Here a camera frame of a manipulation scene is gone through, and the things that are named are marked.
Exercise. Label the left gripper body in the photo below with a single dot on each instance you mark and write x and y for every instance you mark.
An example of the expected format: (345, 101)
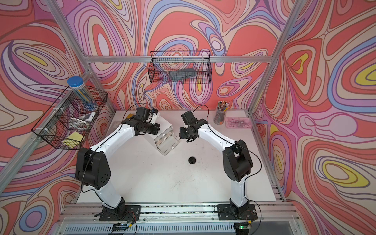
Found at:
(149, 128)

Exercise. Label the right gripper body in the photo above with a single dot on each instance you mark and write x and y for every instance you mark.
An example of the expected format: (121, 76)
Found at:
(185, 133)

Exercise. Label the white drawer cabinet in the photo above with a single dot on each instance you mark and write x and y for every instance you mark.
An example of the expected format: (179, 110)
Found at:
(165, 130)

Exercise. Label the black earphone case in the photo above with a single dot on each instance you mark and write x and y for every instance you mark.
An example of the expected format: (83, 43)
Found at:
(192, 160)

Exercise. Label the clear bottom drawer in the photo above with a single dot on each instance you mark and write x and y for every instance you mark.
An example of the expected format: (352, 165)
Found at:
(165, 143)

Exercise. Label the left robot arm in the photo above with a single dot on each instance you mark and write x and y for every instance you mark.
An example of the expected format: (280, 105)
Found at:
(93, 170)

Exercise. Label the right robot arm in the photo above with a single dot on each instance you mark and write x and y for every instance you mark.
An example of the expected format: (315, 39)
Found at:
(237, 162)

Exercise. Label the mesh pen holder cup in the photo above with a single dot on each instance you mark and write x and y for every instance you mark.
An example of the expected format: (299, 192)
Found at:
(221, 108)

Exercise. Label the pink transparent pencil case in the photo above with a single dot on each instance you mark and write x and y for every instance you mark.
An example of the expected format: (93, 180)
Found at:
(238, 123)

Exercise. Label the white item in left basket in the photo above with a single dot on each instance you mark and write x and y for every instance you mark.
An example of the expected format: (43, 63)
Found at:
(88, 117)

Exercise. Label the dark object in back basket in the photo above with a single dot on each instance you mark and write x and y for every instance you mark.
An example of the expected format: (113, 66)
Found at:
(182, 74)

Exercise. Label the yellow sticky notes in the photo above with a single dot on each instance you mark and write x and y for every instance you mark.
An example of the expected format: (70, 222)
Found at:
(73, 140)

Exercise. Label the blue lid pencil jar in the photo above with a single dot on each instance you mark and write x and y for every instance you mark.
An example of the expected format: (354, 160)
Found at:
(76, 83)

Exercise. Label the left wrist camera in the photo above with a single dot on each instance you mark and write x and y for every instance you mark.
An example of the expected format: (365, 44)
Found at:
(146, 115)

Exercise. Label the black wire basket back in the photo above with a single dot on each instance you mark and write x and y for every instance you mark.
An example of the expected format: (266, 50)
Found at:
(162, 62)

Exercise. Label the black wire basket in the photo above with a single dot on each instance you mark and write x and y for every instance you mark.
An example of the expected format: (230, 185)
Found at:
(162, 62)
(64, 119)

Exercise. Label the black wire basket left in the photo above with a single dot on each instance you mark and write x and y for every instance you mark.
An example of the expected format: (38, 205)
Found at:
(64, 119)

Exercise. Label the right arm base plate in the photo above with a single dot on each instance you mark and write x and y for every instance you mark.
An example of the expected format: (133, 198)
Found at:
(231, 212)

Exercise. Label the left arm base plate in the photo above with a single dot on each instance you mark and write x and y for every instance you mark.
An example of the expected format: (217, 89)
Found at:
(123, 213)

